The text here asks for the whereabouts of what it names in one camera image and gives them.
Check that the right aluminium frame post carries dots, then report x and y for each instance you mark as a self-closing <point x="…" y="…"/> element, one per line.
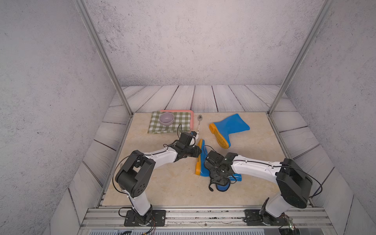
<point x="309" y="39"/>

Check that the purple bowl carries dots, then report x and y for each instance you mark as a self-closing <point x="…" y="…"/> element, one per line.
<point x="166" y="119"/>

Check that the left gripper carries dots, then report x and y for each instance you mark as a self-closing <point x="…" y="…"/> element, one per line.
<point x="195" y="148"/>

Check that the metal spoon white handle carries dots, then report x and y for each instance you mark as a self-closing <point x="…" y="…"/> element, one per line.
<point x="199" y="118"/>

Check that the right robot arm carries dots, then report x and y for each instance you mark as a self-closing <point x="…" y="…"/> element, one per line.
<point x="294" y="184"/>

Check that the left aluminium frame post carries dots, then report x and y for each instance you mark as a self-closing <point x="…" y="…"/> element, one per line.
<point x="85" y="16"/>

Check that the grey blue cleaning cloth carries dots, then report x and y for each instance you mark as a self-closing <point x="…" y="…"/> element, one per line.
<point x="222" y="184"/>

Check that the green checkered cloth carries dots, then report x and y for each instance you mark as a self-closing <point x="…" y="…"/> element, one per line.
<point x="181" y="123"/>

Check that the blue rubber boot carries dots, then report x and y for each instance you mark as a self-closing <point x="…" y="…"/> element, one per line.
<point x="200" y="165"/>
<point x="223" y="129"/>

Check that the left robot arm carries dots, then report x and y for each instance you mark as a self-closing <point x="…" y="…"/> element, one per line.
<point x="134" y="175"/>

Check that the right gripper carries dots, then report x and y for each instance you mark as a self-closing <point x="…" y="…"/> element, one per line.
<point x="212" y="171"/>

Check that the aluminium frame post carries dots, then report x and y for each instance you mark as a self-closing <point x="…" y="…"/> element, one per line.
<point x="309" y="39"/>
<point x="85" y="16"/>

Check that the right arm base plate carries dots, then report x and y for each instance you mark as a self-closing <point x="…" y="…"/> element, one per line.
<point x="252" y="217"/>

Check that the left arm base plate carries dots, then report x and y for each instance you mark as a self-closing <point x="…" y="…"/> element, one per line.
<point x="151" y="218"/>

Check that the pink tray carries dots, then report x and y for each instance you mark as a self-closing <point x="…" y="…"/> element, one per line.
<point x="189" y="111"/>

